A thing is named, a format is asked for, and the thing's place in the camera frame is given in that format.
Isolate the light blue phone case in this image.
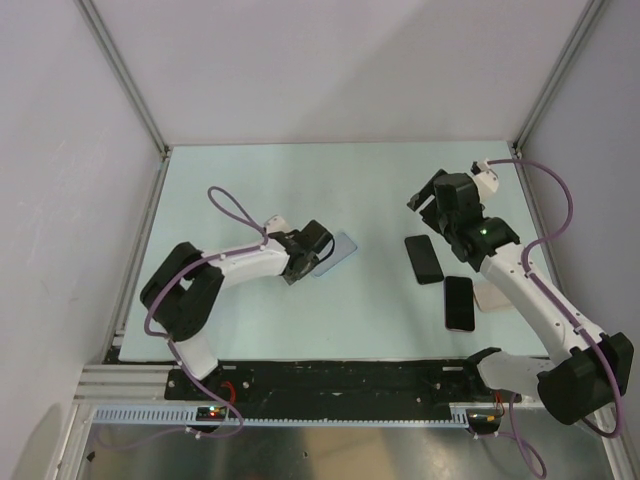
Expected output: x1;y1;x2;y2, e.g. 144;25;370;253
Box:
311;231;358;278

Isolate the black smartphone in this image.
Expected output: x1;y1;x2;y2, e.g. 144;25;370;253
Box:
404;235;444;285

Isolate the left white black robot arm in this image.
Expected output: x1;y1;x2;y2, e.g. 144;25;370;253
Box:
140;216;335;399

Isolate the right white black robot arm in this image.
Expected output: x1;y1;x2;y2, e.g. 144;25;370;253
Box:
407;166;634;425

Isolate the black phone pink edge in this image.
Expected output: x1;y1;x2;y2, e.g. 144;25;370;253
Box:
444;276;475;332

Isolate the beige phone case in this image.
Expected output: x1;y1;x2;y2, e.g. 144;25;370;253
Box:
473;281;513;313

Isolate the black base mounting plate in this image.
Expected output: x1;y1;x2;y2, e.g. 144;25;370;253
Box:
165;360;491;407

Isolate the left controller board with LEDs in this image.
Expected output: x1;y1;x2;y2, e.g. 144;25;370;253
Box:
196;406;228;421

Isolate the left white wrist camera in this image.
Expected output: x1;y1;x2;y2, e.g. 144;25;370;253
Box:
263;215;291;235

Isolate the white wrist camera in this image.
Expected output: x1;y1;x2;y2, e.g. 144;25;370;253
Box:
471;159;499;203
263;215;291;235

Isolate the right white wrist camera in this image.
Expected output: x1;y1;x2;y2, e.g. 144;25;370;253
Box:
471;159;499;203

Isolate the right aluminium side rail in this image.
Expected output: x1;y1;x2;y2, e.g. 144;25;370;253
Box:
512;149;596;364

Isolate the aluminium side rail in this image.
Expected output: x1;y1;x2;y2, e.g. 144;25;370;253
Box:
96;148;172;364
512;149;596;364

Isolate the white slotted cable duct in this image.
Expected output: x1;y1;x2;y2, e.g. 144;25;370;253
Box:
93;404;469;429

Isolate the right controller board with wires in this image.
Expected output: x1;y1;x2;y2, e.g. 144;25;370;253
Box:
466;408;503;437

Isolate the left aluminium side rail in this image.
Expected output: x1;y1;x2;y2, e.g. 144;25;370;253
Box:
96;148;172;364

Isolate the right aluminium corner post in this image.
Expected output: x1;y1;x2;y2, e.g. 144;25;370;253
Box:
512;0;610;154

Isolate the aluminium corner post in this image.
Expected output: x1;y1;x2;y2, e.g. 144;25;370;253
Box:
74;0;170;160
512;0;610;154

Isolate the left aluminium corner post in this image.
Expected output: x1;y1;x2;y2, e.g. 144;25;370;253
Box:
74;0;170;160

